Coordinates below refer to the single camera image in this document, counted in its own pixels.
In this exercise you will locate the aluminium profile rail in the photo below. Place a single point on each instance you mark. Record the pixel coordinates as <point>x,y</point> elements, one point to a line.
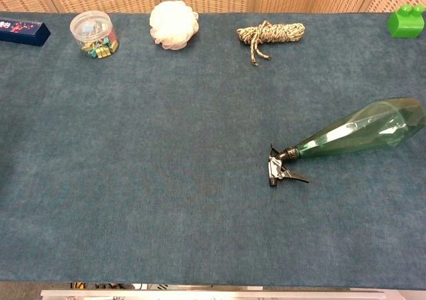
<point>213,295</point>

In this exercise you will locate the dark blue printed box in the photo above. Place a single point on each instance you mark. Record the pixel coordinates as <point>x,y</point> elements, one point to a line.
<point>21,33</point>

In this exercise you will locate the blue felt table cloth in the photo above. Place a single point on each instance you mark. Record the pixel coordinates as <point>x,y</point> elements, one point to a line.
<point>166,153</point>

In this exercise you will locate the clear jar of binder clips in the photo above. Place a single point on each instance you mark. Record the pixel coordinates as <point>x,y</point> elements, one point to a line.
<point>94,35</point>

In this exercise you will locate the green toy building block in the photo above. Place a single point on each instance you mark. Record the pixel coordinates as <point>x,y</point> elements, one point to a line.
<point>404,24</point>

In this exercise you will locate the green spray bottle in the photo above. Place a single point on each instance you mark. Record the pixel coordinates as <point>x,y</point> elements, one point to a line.
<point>349,137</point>

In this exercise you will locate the white mesh bath sponge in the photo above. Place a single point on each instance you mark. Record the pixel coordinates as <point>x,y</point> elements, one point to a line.
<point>173,24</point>

